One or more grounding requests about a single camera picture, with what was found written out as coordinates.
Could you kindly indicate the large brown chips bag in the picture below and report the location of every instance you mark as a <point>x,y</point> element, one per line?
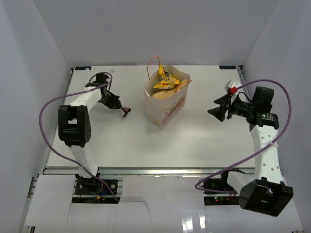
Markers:
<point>164,94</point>

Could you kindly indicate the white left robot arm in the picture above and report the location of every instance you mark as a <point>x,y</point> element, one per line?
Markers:
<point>74,127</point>

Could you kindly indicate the blue table label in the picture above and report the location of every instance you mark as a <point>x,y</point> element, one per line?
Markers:
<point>83,68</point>
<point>227,67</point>

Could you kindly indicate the brown chocolate bar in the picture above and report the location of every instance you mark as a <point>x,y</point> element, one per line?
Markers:
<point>125,111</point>

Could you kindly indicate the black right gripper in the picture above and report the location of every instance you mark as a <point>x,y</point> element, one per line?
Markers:
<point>219,112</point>

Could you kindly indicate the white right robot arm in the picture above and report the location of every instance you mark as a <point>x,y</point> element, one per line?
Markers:
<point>267,192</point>

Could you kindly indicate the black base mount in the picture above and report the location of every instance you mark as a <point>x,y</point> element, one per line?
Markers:
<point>224,196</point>
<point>95,193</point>

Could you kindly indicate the cream paper bag orange handles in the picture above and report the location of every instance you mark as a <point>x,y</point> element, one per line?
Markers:
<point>161,112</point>

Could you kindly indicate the yellow snack packet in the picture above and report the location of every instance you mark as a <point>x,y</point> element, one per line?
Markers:
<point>163,73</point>
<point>167,84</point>

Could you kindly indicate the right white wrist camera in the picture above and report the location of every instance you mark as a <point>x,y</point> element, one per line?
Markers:
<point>232,88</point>

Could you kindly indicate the left blue table label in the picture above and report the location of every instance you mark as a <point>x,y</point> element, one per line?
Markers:
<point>83,68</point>

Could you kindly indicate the right blue table label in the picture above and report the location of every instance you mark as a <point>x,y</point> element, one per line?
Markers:
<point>227,67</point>

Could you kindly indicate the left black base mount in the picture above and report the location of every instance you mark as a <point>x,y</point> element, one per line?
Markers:
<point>95,193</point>

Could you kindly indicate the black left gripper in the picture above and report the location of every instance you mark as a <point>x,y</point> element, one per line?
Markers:
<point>112,105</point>

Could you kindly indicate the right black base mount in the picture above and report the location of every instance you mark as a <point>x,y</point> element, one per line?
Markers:
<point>224,196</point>

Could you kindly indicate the aluminium table edge rail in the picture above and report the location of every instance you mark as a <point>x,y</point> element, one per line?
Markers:
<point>63,170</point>

